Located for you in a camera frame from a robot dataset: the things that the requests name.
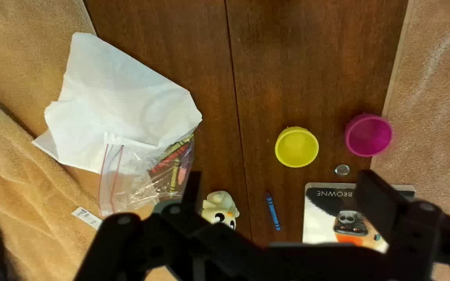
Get pink plastic cup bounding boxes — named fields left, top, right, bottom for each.
left=344, top=112, right=396, bottom=159

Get clear zip bag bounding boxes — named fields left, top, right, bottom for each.
left=99, top=131, right=199, bottom=217

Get One Gorilla picture book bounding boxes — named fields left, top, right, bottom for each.
left=302, top=181, right=418, bottom=256

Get white towel label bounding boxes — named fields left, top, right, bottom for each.
left=71, top=204, right=104, bottom=231

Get blue pen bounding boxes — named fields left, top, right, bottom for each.
left=265, top=192, right=285, bottom=232

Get yellow plastic cup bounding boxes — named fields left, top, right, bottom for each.
left=274, top=125, right=321, bottom=170

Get plain orange towel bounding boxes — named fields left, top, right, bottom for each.
left=371, top=0, right=450, bottom=281

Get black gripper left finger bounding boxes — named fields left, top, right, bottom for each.
left=74, top=170, right=247, bottom=281

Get white plastic bag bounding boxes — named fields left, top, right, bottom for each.
left=32, top=31, right=205, bottom=176

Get pale bunny figurine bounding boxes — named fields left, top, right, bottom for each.
left=201, top=189, right=241, bottom=231

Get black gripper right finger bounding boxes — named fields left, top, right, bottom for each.
left=357, top=168, right=450, bottom=281

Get small metal rings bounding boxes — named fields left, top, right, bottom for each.
left=333, top=162, right=352, bottom=176

